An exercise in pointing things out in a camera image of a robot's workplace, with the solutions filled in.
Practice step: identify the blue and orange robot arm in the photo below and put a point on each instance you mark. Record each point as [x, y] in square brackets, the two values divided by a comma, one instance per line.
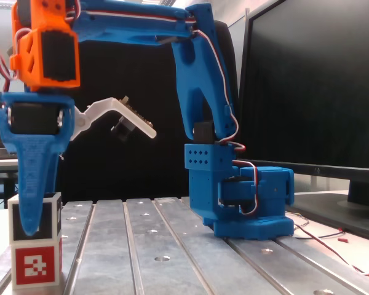
[203, 77]

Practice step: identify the black cube with white markers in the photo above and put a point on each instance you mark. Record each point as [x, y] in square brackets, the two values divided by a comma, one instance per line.
[50, 224]

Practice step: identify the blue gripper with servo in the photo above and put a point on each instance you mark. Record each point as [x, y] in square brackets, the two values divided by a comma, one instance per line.
[34, 139]

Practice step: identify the slotted aluminium base plate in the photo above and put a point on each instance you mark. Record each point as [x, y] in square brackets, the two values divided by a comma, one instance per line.
[172, 270]

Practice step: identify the black Dell monitor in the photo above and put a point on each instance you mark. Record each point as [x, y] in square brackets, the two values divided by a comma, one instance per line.
[310, 92]

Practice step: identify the white bracket with small camera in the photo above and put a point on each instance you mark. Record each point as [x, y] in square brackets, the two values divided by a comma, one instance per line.
[104, 106]

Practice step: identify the red cube with white markers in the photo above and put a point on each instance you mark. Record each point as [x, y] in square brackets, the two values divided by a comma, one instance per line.
[20, 270]

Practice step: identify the background office desk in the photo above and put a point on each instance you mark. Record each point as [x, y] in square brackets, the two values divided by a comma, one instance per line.
[3, 161]

